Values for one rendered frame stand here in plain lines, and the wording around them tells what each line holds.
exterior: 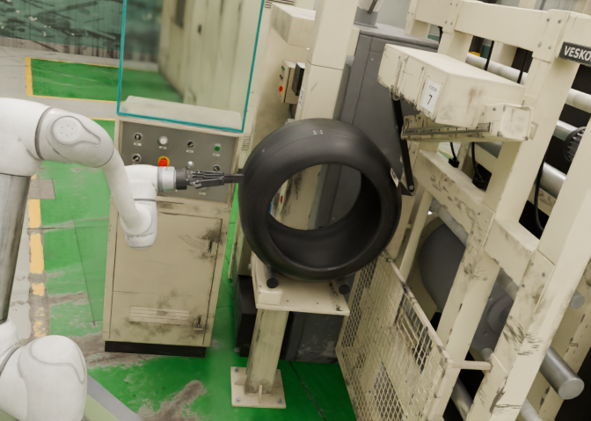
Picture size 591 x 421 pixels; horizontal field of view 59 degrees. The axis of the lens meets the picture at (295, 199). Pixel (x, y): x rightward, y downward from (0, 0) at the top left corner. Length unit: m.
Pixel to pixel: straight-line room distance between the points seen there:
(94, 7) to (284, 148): 8.94
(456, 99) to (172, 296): 1.74
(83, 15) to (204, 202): 8.25
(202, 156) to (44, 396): 1.35
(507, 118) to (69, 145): 1.12
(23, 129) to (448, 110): 1.10
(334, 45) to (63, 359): 1.40
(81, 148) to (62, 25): 9.26
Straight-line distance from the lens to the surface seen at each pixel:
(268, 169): 1.78
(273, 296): 2.00
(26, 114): 1.38
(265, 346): 2.62
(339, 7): 2.07
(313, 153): 1.76
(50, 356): 1.43
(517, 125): 1.57
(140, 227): 1.80
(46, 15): 10.51
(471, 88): 1.59
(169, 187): 1.87
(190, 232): 2.55
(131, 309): 2.81
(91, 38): 10.61
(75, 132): 1.30
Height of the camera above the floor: 1.93
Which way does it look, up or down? 22 degrees down
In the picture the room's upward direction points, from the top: 12 degrees clockwise
